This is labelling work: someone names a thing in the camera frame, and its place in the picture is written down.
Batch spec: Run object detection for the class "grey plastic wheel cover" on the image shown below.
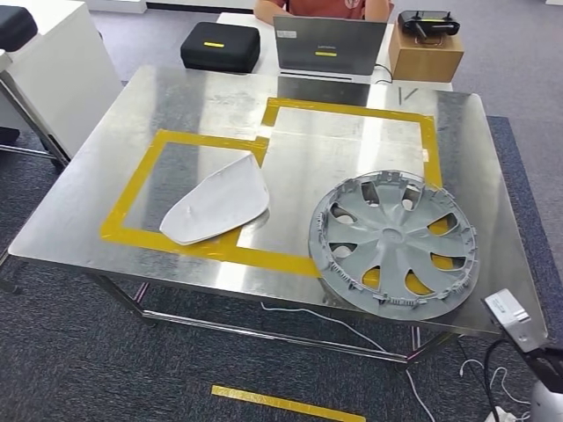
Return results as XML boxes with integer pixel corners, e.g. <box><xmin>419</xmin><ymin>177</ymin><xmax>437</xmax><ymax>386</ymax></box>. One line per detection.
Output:
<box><xmin>307</xmin><ymin>170</ymin><xmax>480</xmax><ymax>323</ymax></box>

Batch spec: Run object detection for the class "steel workbench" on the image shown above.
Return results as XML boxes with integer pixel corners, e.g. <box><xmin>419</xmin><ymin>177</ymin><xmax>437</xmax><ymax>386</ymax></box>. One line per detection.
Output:
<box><xmin>8</xmin><ymin>65</ymin><xmax>549</xmax><ymax>371</ymax></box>

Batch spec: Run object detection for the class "white mirror cover part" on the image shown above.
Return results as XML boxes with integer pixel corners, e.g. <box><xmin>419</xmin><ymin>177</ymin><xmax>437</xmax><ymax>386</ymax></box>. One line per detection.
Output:
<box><xmin>158</xmin><ymin>153</ymin><xmax>270</xmax><ymax>247</ymax></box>

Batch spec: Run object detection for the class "yellow tape outline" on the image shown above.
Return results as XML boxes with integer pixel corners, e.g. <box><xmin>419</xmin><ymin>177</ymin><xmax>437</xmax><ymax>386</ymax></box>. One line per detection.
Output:
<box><xmin>100</xmin><ymin>97</ymin><xmax>443</xmax><ymax>279</ymax></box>

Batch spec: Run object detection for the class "white desk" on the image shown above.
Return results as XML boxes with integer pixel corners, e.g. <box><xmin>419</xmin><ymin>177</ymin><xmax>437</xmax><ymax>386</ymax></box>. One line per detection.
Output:
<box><xmin>216</xmin><ymin>12</ymin><xmax>453</xmax><ymax>92</ymax></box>

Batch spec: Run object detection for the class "black case yellow label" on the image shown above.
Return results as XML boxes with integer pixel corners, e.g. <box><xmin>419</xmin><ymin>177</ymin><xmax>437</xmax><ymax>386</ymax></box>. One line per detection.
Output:
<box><xmin>180</xmin><ymin>22</ymin><xmax>261</xmax><ymax>75</ymax></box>

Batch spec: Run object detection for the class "grey laptop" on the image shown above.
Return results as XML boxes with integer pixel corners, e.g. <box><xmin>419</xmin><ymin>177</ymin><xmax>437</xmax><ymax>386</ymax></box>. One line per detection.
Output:
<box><xmin>272</xmin><ymin>15</ymin><xmax>388</xmax><ymax>83</ymax></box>

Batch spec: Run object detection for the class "person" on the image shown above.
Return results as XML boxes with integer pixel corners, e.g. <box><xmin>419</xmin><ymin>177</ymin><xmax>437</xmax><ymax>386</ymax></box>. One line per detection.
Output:
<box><xmin>254</xmin><ymin>0</ymin><xmax>395</xmax><ymax>25</ymax></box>

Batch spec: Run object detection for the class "cardboard box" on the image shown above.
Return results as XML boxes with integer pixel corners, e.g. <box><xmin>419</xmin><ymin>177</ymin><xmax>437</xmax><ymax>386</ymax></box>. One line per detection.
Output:
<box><xmin>388</xmin><ymin>23</ymin><xmax>465</xmax><ymax>84</ymax></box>

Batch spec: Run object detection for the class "black router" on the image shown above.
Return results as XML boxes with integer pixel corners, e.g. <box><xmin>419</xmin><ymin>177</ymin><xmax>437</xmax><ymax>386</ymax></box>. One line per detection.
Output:
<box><xmin>397</xmin><ymin>10</ymin><xmax>461</xmax><ymax>40</ymax></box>

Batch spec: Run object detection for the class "white cabinet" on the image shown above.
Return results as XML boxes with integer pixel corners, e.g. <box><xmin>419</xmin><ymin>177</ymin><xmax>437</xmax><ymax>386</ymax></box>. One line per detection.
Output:
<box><xmin>0</xmin><ymin>0</ymin><xmax>125</xmax><ymax>167</ymax></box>

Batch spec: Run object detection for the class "white power strip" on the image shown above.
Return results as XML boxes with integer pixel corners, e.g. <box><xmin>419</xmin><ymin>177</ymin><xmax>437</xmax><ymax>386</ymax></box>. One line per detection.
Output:
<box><xmin>483</xmin><ymin>407</ymin><xmax>525</xmax><ymax>422</ymax></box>

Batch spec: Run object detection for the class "black padded case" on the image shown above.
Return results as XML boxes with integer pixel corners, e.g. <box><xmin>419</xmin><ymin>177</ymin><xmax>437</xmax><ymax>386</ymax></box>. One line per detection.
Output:
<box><xmin>0</xmin><ymin>5</ymin><xmax>38</xmax><ymax>54</ymax></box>

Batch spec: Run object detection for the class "white cable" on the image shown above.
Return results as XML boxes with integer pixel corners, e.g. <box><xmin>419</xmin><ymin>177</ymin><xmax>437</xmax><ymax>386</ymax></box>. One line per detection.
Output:
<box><xmin>260</xmin><ymin>302</ymin><xmax>436</xmax><ymax>422</ymax></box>
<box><xmin>460</xmin><ymin>358</ymin><xmax>531</xmax><ymax>407</ymax></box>

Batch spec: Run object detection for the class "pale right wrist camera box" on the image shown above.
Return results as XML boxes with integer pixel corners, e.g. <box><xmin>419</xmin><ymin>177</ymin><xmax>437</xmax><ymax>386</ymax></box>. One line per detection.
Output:
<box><xmin>480</xmin><ymin>287</ymin><xmax>534</xmax><ymax>353</ymax></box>

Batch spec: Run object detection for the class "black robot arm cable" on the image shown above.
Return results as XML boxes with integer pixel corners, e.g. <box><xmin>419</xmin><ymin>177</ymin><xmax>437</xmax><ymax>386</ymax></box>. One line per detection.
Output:
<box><xmin>483</xmin><ymin>338</ymin><xmax>513</xmax><ymax>422</ymax></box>

